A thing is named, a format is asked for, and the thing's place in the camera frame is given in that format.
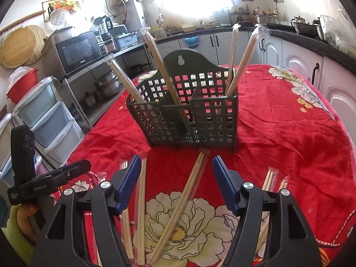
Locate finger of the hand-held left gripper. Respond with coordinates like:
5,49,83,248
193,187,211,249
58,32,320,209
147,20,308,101
49,159,92,186

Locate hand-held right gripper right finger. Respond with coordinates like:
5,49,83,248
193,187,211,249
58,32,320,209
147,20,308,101
212,156,323,267

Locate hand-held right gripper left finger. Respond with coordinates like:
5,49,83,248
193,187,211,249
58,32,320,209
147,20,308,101
30,154,142,267

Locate pile of chopsticks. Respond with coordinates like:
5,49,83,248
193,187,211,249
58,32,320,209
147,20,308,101
95,158,290,267

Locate wooden chopstick pair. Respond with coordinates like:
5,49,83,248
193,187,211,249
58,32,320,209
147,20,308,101
107,60,151,109
142,29,192,134
152,149,210,263
227,24,241,89
225,25,271,96

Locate dark grey plastic utensil basket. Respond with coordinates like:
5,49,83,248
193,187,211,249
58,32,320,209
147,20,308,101
126,49,239,153

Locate person's left forearm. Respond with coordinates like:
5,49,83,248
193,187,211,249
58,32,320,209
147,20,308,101
4,206,36,266

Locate person's left hand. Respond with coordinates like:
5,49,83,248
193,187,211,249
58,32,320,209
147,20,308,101
17,204,39,243

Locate plastic drawer cabinet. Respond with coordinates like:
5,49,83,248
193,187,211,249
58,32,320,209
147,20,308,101
0,76,84,184

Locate red plastic basin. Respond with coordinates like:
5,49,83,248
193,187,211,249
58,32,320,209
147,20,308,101
7,68,39,103

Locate red floral tablecloth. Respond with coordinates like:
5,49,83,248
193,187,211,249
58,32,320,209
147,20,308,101
64,64,356,267

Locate metal shelf rack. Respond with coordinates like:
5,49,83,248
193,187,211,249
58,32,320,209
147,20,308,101
60,43,153,131

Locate stacked steel pots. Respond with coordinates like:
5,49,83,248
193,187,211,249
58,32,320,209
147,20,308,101
93,71,124,99

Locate round woven tray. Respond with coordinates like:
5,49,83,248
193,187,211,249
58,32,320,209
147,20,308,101
0,25,48,68

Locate black frying pan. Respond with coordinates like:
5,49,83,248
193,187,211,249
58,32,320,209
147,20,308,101
129,64,152,73

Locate black microwave oven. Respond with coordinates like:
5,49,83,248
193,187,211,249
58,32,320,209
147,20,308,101
55,30,103,75

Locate blue-grey appliance box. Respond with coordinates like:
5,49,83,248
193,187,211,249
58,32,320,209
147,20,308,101
114,32,139,50

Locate white base cabinets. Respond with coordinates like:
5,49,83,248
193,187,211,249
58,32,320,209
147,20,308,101
154,29,356,123

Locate black blender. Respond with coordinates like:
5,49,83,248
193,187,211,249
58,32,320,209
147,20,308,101
93,16,116,53

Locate white round plate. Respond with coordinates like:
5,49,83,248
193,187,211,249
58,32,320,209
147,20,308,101
50,9,71,29

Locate black countertop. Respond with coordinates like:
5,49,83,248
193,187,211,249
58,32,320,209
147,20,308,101
156,22,356,78

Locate framed fruit picture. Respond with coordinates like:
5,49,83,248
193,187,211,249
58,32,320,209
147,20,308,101
42,0,83,22

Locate steel stock pot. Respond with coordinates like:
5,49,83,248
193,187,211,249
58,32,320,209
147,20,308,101
254,12,279,24

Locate steel bowl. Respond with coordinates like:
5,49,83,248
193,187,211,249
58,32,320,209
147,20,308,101
292,22,318,35

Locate steel pot with lid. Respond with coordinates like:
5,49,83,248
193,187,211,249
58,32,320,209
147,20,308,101
313,19,328,41

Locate clear plastic bag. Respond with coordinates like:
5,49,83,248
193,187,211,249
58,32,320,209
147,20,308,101
320,8,356,59

